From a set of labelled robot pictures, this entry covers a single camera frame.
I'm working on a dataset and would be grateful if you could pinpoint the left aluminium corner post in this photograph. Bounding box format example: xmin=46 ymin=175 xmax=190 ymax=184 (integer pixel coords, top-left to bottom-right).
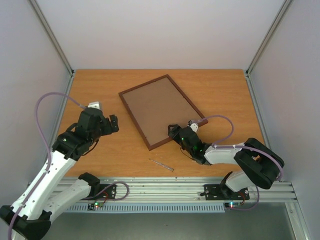
xmin=27 ymin=0 xmax=75 ymax=77

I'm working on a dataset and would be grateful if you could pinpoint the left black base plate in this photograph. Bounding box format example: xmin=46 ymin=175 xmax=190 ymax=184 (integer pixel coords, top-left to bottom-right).
xmin=84 ymin=184 xmax=117 ymax=200

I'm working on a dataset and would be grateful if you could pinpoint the small circuit board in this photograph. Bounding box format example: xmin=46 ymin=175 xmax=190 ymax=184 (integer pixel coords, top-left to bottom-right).
xmin=87 ymin=202 xmax=104 ymax=211
xmin=224 ymin=201 xmax=244 ymax=209

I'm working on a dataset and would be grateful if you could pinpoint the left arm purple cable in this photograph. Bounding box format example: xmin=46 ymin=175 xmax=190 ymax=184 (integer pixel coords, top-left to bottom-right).
xmin=7 ymin=91 xmax=87 ymax=240

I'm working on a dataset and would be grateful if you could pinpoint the right small circuit board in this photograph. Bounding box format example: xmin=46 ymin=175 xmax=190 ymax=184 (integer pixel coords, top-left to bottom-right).
xmin=224 ymin=201 xmax=244 ymax=209

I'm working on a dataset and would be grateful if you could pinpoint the left small circuit board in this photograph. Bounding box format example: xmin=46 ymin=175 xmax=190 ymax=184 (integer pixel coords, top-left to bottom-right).
xmin=87 ymin=202 xmax=104 ymax=211

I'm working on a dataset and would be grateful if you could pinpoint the aluminium corner post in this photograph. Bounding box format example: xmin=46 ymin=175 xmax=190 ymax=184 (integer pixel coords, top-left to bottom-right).
xmin=244 ymin=0 xmax=294 ymax=77
xmin=27 ymin=0 xmax=75 ymax=77

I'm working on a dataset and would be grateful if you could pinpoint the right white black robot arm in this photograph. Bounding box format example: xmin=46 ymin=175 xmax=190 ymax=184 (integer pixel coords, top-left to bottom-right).
xmin=168 ymin=123 xmax=285 ymax=200

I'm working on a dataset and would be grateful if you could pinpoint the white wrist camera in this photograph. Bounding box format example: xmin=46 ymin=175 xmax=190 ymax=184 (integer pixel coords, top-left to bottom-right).
xmin=87 ymin=101 xmax=103 ymax=112
xmin=187 ymin=120 xmax=199 ymax=133

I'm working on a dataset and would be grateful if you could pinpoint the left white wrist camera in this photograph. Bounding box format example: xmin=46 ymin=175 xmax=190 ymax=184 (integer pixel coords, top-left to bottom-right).
xmin=87 ymin=101 xmax=103 ymax=112

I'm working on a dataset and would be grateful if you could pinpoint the grey slotted cable duct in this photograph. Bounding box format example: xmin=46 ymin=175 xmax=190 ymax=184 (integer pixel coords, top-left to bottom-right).
xmin=65 ymin=202 xmax=225 ymax=214

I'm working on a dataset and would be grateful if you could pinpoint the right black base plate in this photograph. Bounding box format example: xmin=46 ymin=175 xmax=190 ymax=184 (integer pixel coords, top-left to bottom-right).
xmin=200 ymin=184 xmax=250 ymax=201

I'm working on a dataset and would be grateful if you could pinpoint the aluminium rail front beam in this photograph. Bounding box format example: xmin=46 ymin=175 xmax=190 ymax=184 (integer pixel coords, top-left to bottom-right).
xmin=24 ymin=176 xmax=298 ymax=202

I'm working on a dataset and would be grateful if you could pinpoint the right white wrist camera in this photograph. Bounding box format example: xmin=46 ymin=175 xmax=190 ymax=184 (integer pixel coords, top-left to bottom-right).
xmin=187 ymin=120 xmax=199 ymax=133

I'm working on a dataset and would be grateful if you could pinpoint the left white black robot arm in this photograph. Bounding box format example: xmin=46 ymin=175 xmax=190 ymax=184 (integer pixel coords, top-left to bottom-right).
xmin=0 ymin=107 xmax=119 ymax=240

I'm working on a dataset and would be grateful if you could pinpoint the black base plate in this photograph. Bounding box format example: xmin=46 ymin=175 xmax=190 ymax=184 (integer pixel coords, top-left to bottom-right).
xmin=84 ymin=184 xmax=117 ymax=200
xmin=200 ymin=184 xmax=250 ymax=201

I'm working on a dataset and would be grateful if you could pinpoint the brown wooden picture frame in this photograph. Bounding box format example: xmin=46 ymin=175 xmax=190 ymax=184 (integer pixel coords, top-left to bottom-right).
xmin=118 ymin=74 xmax=205 ymax=151

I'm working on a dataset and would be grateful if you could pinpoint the right aluminium corner post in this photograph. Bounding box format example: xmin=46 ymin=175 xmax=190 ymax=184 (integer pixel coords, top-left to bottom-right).
xmin=244 ymin=0 xmax=294 ymax=77

